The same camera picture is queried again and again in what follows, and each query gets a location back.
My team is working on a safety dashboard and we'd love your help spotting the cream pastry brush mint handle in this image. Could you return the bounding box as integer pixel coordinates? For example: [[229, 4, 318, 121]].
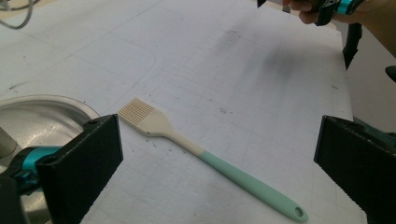
[[117, 96, 309, 224]]

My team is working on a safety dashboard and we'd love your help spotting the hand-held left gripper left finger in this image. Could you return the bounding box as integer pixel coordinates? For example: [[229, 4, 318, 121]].
[[35, 113, 124, 224]]

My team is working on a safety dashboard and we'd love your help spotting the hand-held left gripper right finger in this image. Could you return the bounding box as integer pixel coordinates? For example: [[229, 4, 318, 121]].
[[313, 115, 396, 224]]

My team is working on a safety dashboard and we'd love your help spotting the white grid mat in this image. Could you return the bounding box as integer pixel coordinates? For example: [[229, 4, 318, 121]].
[[0, 0, 368, 224]]

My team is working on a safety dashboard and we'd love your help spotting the metal utensil stand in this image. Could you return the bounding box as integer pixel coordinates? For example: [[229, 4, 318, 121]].
[[0, 94, 101, 224]]

